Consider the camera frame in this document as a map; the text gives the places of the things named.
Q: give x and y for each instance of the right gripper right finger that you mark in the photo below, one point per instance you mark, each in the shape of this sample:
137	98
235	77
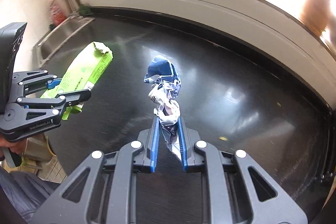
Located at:
234	187

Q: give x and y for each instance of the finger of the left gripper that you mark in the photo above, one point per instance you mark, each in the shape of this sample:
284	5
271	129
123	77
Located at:
30	82
61	101

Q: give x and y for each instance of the red dish soap bottle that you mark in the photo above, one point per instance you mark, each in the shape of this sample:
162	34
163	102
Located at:
57	16

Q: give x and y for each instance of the brown ceramic jar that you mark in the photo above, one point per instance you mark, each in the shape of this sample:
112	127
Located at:
315	15

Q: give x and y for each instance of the green carton box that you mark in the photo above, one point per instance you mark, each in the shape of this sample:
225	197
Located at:
84	71

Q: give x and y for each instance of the person's left hand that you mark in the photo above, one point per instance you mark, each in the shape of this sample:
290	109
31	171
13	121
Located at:
18	147

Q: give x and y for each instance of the green cloth by sink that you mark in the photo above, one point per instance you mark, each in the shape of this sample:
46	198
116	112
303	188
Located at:
85	10

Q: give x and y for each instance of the chrome sink faucet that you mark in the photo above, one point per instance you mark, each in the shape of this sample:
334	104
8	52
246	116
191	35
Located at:
66	6

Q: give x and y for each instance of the stainless steel sink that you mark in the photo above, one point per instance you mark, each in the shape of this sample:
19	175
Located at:
45	48

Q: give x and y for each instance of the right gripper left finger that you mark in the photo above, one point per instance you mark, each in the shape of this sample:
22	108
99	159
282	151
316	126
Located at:
103	188

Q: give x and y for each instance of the blue white pouch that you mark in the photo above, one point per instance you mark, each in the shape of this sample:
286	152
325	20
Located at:
165	86

